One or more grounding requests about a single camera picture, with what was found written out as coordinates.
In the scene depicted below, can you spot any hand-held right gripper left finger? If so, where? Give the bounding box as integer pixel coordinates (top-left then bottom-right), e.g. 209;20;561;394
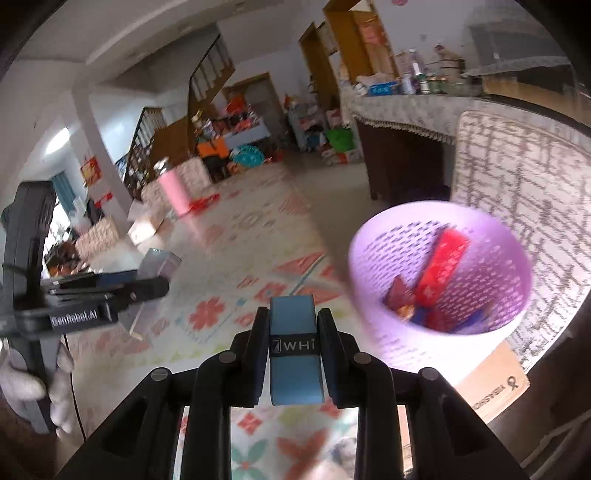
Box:
55;307;271;480

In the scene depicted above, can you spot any chair with patterned cover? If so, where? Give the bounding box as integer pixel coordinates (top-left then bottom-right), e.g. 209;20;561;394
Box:
74;217;121;261
141;157;213;208
450;111;591;370

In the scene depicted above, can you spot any grey medicine box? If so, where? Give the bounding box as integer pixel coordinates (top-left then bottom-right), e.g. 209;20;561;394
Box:
121;248;182;340

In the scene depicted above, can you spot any brown cardboard box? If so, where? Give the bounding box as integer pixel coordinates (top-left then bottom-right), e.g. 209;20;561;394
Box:
455;340;531;423

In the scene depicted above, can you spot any table with checked cloth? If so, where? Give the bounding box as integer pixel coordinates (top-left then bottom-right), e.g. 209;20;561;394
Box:
198;117;271;148

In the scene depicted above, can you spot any dark red snack packet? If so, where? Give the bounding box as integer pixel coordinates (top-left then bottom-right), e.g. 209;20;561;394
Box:
383;276;419;319

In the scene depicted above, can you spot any green plastic bag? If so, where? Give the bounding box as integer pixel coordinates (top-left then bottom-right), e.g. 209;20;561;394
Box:
325;128;356;152

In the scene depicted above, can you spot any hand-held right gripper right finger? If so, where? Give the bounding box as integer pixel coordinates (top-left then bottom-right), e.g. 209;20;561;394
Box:
318;308;529;480

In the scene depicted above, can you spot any purple plastic basket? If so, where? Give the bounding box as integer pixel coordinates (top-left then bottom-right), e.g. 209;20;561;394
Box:
347;200;534;388

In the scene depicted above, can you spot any white tissue box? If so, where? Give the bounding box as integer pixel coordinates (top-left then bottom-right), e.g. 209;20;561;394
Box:
127;203;166;245

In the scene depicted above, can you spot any small blue box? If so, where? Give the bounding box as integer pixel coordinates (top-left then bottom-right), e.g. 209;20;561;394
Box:
269;295;324;406

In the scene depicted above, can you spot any teal plastic bag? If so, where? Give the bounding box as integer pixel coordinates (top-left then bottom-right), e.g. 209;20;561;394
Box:
233;144;265;168

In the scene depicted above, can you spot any wooden staircase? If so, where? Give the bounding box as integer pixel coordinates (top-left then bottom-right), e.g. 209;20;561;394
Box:
124;34;236;199

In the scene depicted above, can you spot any sideboard with leaf-print cloth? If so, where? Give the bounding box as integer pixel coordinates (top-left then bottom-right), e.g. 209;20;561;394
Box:
348;92;490;204

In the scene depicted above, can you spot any red plastic wrapper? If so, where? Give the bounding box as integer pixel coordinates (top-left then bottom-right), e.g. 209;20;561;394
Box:
189;194;221;212

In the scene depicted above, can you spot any red wall calendar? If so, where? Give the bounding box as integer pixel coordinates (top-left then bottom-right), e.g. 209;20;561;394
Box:
81;157;102;185

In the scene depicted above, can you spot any black cable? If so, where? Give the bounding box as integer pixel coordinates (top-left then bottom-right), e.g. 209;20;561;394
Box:
62;332;88;439

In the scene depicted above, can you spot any red cigarette box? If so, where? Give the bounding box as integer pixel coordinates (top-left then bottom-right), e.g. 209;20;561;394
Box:
413;228;472;324

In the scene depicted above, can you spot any pink thermos bottle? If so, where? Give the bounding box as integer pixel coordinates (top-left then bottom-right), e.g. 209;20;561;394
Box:
154;158;192;217

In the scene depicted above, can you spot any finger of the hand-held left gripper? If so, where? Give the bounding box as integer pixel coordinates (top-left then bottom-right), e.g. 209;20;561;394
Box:
108;277;170;309
51;270;139;291

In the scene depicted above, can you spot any person's left hand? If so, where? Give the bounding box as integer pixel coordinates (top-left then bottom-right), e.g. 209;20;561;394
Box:
0;342;75;435

